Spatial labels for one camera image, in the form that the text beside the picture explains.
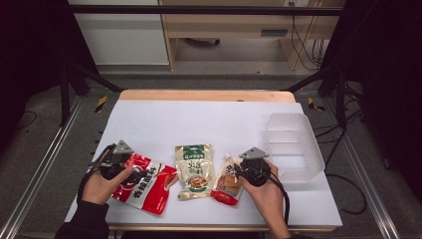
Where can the person's right hand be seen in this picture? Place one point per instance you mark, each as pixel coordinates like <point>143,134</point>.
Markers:
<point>265,199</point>

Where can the clear plastic container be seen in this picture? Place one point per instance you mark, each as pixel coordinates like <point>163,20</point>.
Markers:
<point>293,142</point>

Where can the black metal frame bar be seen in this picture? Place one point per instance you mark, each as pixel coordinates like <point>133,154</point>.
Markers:
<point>199,10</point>

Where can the small beige and red packet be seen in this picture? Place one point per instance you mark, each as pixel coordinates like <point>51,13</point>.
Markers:
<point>225,187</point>

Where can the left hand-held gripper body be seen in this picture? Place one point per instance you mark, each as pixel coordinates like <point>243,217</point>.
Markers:
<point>115,162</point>

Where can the red and white snack packet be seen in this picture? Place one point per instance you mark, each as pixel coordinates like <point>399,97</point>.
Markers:
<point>151,194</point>

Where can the person's left hand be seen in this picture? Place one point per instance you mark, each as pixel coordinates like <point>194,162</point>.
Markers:
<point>99,189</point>

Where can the white cabinet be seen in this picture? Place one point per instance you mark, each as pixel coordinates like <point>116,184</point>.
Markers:
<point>122,40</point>

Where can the yellow and black tape strip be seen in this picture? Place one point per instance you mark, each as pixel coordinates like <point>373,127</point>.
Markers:
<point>101,104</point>
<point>313,104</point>

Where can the white table sheet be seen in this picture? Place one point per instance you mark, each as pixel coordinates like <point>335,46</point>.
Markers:
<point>199,126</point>

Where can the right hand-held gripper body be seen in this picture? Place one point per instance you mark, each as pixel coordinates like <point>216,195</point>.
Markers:
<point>254,171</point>

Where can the green and beige snack packet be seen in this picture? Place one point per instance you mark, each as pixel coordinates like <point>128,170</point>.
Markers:
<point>195,166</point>

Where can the grey object under desk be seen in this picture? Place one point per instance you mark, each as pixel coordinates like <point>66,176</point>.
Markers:
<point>207,42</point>

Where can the aluminium floor rail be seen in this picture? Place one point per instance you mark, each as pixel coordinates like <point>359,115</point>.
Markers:
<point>361,172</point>
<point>40,166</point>

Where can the black curtain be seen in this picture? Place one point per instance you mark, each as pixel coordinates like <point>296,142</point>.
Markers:
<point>30,49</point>
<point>388,83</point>

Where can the black metal stand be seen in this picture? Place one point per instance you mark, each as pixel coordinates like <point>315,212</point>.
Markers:
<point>341,99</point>
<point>64,96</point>

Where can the wooden shelf unit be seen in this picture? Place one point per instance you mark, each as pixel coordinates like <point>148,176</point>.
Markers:
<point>225,23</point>

